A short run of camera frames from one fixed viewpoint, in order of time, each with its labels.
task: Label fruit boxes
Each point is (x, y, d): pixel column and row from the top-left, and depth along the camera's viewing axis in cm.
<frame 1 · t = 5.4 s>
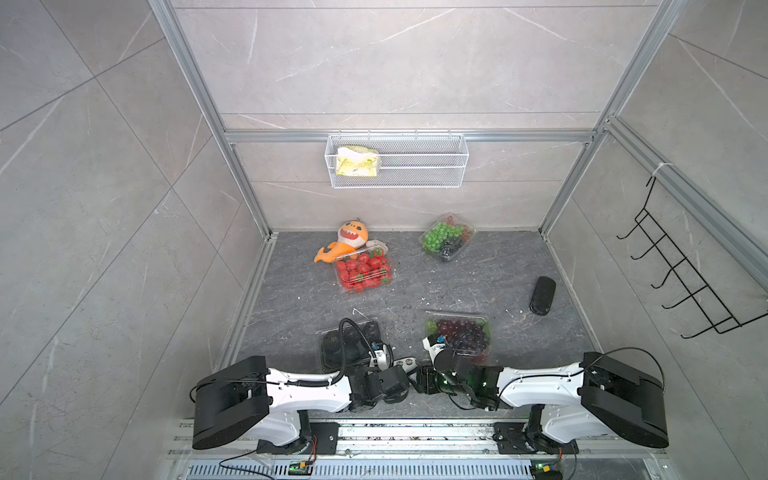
left hand: (400, 380, 82), fingers closed
right hand: (413, 378, 81), fingers open
strawberry box: (367, 269, 103), point 6 cm above the table
green grape box: (446, 237, 111), point 7 cm above the table
purple grape box: (469, 336, 85), point 8 cm above the table
black fruit box: (356, 347, 86), point 5 cm above the table
orange shark plush toy: (352, 235, 110), point 9 cm above the table
black oval object: (543, 294, 100), point 3 cm above the table

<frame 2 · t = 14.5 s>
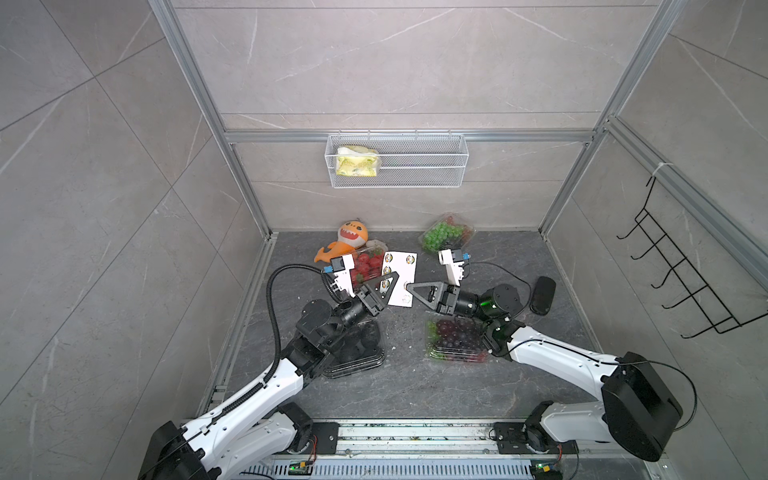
left hand: (397, 275, 62), fingers open
right hand: (411, 294, 62), fingers closed
the named things where they were.

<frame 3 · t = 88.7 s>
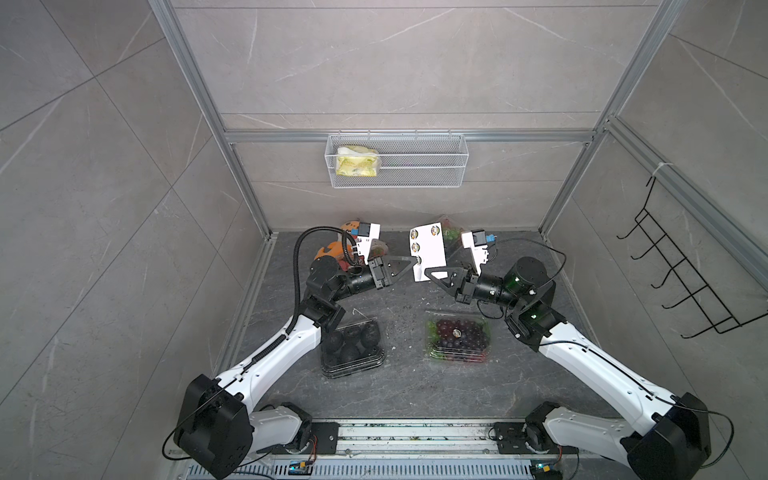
left hand: (418, 262, 61), fingers closed
right hand: (429, 276, 61), fingers closed
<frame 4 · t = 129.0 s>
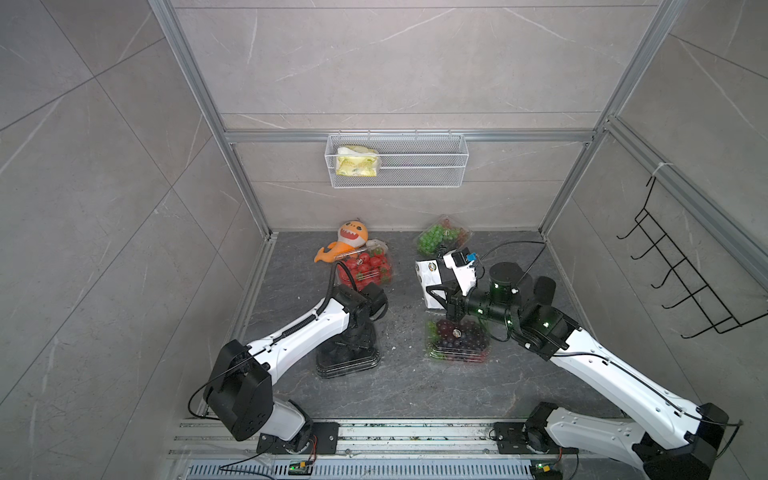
left hand: (356, 338, 81), fingers closed
right hand: (431, 289, 67), fingers closed
